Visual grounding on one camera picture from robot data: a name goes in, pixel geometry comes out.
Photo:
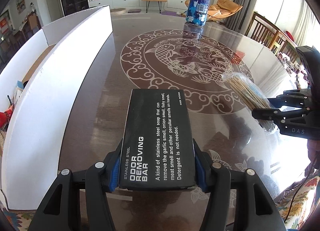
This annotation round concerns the white tv cabinet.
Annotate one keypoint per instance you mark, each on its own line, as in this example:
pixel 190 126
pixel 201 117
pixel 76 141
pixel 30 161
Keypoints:
pixel 171 5

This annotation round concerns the wooden dining chair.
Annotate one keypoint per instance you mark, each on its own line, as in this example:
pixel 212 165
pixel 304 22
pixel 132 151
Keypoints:
pixel 266 33

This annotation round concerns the cotton swabs bag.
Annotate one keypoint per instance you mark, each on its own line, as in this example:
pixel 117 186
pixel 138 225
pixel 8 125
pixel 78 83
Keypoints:
pixel 247 91

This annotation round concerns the wooden bench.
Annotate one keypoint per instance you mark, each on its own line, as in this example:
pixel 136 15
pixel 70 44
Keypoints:
pixel 159 2

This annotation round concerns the white cardboard storage box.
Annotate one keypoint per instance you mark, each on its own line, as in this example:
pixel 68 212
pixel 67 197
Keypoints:
pixel 33 141

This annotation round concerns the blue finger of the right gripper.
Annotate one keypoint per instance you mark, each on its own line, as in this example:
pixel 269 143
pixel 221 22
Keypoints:
pixel 298 98
pixel 265 115

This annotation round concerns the person's right hand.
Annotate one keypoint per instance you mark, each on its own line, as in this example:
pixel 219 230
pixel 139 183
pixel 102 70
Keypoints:
pixel 313 152

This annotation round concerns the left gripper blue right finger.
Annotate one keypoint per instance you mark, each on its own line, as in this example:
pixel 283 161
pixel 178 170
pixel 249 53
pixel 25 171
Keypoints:
pixel 215 180

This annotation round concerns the black rectangular box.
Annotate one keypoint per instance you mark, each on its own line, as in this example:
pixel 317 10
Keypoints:
pixel 157 151

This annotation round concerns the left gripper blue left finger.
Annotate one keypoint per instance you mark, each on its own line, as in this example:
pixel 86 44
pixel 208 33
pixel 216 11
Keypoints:
pixel 100 179

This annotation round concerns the red snack packet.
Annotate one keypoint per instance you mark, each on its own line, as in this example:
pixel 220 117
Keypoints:
pixel 5 117

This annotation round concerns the orange lounge chair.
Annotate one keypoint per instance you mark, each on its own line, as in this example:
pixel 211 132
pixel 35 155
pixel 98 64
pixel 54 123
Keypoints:
pixel 221 10

